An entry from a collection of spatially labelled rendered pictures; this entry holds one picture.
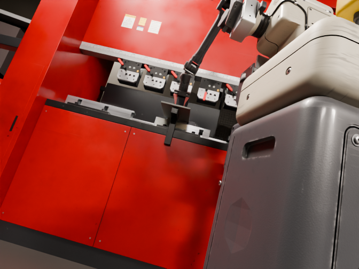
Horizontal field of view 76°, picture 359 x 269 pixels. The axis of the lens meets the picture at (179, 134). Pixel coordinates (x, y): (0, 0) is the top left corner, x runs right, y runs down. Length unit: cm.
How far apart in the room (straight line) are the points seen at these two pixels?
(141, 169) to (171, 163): 19
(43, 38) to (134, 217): 129
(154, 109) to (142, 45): 63
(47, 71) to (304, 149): 160
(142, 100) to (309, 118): 202
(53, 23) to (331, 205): 183
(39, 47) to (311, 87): 169
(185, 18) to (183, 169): 118
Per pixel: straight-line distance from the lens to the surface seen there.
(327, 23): 39
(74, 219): 155
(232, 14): 96
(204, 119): 218
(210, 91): 168
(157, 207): 142
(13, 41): 198
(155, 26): 196
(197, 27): 196
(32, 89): 171
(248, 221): 37
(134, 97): 228
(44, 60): 177
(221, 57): 183
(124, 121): 152
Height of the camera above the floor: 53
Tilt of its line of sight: 13 degrees up
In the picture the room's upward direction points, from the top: 15 degrees clockwise
